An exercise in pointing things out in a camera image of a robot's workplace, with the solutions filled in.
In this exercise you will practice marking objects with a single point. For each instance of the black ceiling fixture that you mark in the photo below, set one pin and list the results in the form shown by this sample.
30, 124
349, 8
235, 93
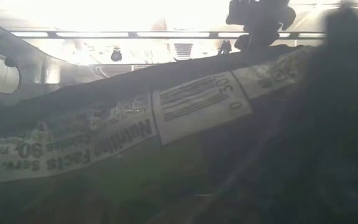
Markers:
225, 48

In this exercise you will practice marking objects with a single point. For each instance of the black ceiling dome camera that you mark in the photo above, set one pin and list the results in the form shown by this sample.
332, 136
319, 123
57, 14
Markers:
116, 56

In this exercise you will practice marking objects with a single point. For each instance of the blue granola bar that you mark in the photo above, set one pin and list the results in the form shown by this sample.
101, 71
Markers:
197, 102

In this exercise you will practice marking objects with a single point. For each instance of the clear plastic bin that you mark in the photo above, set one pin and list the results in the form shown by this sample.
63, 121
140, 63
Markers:
5, 62

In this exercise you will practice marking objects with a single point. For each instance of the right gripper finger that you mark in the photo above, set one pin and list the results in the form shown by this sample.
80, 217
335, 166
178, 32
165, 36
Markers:
266, 40
247, 42

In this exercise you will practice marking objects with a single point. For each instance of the ceiling air vent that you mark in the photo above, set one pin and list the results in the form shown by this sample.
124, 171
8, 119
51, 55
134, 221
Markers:
182, 51

